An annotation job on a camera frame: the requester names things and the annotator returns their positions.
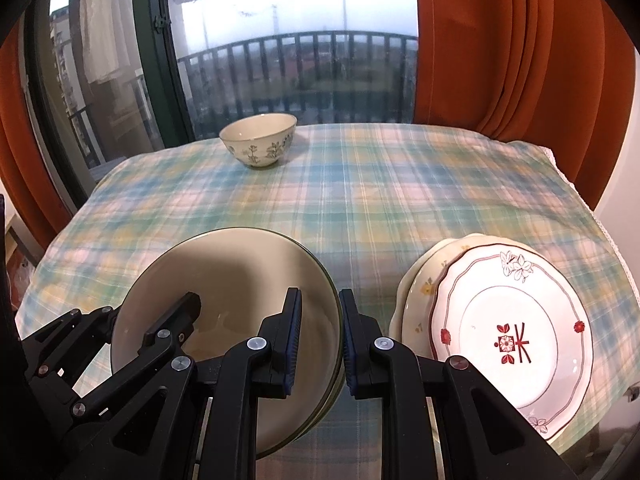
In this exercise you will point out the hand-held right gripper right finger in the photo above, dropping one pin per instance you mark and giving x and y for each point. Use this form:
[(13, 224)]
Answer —
[(347, 340)]

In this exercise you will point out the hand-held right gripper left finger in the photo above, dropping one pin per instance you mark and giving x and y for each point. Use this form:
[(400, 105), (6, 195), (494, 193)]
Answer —
[(295, 340)]

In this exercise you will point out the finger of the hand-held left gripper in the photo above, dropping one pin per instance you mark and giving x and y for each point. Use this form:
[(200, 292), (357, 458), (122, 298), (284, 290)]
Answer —
[(75, 340), (170, 320)]

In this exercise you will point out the large yellow floral plate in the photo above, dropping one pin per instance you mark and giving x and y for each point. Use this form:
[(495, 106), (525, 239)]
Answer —
[(396, 315)]

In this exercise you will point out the small yellow floral plate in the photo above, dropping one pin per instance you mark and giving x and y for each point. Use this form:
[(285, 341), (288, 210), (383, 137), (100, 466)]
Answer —
[(420, 302)]

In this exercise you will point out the small grey floral bowl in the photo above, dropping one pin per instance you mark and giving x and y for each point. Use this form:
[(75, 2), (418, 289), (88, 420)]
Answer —
[(255, 132), (235, 270)]

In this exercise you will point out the red patterned white plate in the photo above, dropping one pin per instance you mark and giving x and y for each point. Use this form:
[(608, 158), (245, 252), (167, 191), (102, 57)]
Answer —
[(505, 300)]

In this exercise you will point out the plaid tablecloth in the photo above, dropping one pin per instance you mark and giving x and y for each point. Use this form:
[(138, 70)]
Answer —
[(350, 190)]

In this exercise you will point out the orange curtain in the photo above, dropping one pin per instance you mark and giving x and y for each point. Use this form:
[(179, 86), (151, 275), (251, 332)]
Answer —
[(25, 160), (525, 45)]

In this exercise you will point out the black balcony railing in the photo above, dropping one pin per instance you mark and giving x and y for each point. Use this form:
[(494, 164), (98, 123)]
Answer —
[(310, 70)]

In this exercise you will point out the white hanging cloth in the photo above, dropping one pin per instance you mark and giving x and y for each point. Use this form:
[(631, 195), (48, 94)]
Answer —
[(102, 25)]

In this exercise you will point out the black window frame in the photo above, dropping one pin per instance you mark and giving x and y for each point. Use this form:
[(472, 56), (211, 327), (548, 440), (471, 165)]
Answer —
[(55, 125)]

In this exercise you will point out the dark green window frame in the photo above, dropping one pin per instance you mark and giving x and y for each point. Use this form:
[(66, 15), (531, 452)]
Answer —
[(160, 60)]

